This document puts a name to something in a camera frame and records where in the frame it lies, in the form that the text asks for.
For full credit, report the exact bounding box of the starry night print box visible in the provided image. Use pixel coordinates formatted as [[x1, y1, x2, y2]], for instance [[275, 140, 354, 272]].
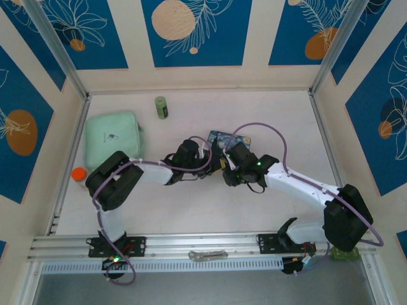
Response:
[[207, 129, 252, 151]]

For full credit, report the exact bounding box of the green cylinder with black label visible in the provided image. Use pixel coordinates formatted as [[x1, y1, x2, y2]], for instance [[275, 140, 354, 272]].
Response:
[[154, 96, 170, 120]]

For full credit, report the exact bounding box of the mint green zip pouch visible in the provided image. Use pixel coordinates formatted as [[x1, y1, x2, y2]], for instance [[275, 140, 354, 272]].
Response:
[[83, 110, 144, 172]]

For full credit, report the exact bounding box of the black mounting plate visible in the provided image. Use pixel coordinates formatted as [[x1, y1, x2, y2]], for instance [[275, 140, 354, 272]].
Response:
[[88, 235, 148, 259], [256, 233, 317, 255]]

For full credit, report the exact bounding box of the small silver metal plate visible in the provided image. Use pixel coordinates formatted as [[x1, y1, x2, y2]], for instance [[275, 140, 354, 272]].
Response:
[[188, 250, 229, 262]]

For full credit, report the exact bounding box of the orange capped small bottle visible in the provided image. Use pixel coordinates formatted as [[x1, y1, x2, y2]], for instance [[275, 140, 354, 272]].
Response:
[[70, 167, 88, 190]]

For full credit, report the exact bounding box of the black base connector module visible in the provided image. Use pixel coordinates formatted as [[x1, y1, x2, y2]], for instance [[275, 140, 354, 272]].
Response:
[[101, 255, 128, 275], [281, 255, 315, 276]]

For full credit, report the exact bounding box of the green terminal block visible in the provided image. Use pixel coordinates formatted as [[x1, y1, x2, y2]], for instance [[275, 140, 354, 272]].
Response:
[[330, 247, 361, 262]]

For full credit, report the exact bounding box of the thin black cable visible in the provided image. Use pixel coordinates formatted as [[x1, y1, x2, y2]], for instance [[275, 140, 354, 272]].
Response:
[[246, 180, 266, 195], [177, 173, 205, 184]]

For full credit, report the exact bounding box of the purple cable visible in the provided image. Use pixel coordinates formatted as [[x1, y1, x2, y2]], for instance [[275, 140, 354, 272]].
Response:
[[92, 135, 213, 287], [222, 122, 384, 276]]

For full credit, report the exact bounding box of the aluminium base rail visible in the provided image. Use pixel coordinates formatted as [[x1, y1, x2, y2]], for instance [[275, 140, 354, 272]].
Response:
[[27, 230, 378, 262]]

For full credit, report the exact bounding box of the aluminium side rail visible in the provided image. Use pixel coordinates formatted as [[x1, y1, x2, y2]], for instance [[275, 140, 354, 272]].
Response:
[[47, 93, 93, 236], [308, 88, 360, 229]]

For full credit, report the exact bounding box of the white slotted cable duct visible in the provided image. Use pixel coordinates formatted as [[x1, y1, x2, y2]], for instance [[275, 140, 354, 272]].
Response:
[[41, 257, 284, 274]]

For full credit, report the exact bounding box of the aluminium frame post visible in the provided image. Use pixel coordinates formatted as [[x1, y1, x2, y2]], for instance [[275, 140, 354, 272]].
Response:
[[24, 0, 90, 100], [308, 0, 372, 96]]

